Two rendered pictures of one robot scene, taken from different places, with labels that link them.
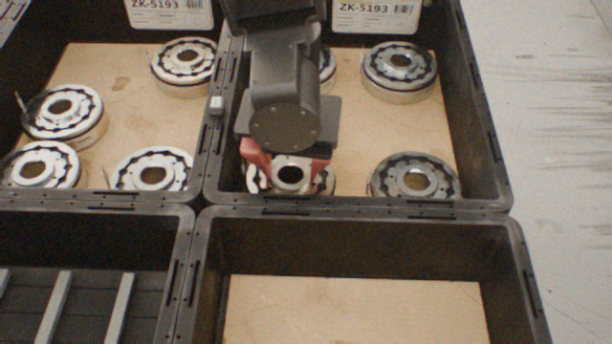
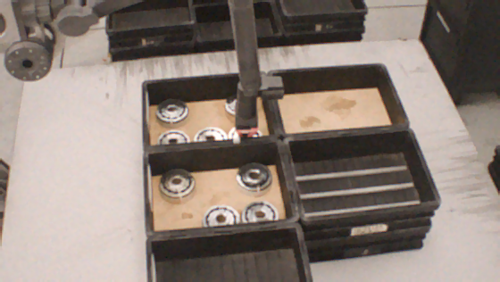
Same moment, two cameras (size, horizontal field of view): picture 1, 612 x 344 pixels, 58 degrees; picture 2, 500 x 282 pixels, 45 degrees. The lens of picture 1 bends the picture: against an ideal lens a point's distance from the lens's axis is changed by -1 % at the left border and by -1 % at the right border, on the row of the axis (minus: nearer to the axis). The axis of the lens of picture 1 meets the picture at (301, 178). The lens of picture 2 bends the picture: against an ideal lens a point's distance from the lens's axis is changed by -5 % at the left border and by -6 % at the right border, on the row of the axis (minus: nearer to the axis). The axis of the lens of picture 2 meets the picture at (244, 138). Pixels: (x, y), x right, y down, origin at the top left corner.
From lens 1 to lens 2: 1.73 m
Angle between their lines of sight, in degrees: 61
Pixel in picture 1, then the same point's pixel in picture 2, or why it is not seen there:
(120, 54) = (163, 222)
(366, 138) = (211, 124)
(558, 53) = (104, 83)
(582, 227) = not seen: hidden behind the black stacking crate
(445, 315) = (285, 103)
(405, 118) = (197, 113)
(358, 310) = (288, 122)
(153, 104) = (200, 198)
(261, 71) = (275, 84)
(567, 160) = not seen: hidden behind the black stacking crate
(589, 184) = not seen: hidden behind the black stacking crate
